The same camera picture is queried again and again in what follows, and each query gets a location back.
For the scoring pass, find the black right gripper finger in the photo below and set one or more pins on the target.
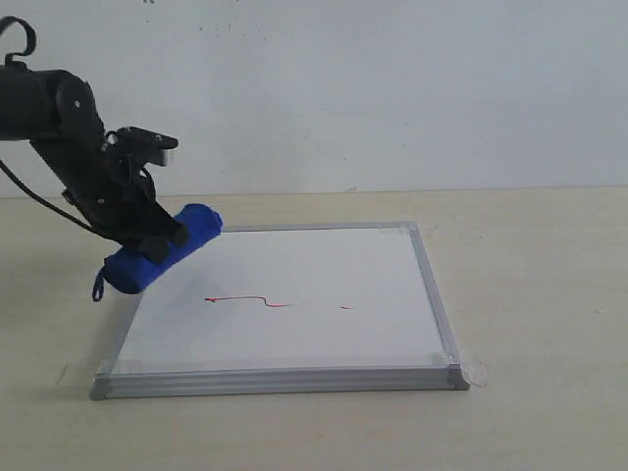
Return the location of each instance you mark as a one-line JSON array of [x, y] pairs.
[[152, 248]]

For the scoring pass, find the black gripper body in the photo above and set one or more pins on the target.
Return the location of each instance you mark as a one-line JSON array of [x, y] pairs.
[[115, 196]]

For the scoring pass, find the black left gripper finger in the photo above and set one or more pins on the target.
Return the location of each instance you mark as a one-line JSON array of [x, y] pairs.
[[162, 225]]

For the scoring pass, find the blue cloth eraser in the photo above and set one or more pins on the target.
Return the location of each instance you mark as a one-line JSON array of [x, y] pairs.
[[130, 272]]

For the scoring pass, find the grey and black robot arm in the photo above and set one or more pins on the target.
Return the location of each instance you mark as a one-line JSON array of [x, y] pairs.
[[35, 102]]

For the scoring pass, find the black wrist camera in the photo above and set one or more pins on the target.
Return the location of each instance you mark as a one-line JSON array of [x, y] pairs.
[[141, 146]]

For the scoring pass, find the white board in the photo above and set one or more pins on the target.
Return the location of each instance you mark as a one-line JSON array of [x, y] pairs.
[[288, 309]]

